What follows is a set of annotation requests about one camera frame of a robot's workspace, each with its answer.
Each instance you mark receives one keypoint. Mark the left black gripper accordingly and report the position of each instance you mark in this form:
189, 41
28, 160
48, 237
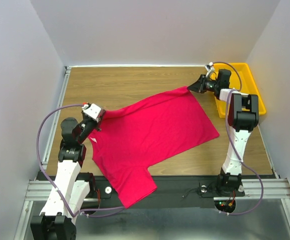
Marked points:
97, 126

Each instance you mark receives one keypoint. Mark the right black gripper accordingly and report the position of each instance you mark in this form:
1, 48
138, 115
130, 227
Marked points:
198, 86

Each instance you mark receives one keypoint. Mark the yellow plastic bin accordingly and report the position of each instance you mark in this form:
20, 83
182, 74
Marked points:
249, 85

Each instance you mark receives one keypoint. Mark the red t shirt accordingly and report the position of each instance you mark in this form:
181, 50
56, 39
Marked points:
140, 135

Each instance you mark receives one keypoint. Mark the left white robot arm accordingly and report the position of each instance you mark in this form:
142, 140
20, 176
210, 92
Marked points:
57, 219

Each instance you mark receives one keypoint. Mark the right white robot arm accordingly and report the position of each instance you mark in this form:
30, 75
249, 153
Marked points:
241, 117

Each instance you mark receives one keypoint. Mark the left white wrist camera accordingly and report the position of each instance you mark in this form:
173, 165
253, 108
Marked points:
93, 111

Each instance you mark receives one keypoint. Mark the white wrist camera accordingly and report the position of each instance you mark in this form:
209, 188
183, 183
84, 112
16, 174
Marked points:
210, 71
93, 111

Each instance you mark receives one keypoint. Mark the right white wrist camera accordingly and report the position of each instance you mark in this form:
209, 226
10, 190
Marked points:
210, 71

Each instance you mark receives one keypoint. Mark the aluminium frame rail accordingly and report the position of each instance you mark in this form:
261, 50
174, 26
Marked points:
27, 209

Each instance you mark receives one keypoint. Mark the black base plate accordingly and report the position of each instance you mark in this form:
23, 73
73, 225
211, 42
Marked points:
172, 192

